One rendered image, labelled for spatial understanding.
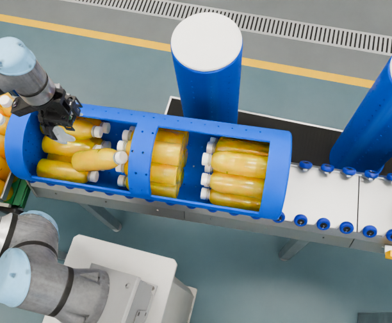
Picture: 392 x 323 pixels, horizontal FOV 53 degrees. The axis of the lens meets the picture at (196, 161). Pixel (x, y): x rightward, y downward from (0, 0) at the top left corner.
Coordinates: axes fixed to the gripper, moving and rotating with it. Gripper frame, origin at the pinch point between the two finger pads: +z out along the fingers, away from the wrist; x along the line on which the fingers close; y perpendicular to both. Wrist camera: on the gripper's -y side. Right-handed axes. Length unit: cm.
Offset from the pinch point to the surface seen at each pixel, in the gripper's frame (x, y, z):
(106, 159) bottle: -0.9, 7.0, 16.9
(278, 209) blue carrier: -7, 61, 20
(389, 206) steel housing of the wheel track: 6, 100, 43
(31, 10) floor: 149, -128, 133
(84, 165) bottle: -2.2, -1.4, 21.7
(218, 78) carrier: 46, 34, 38
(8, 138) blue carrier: 0.0, -23.9, 12.2
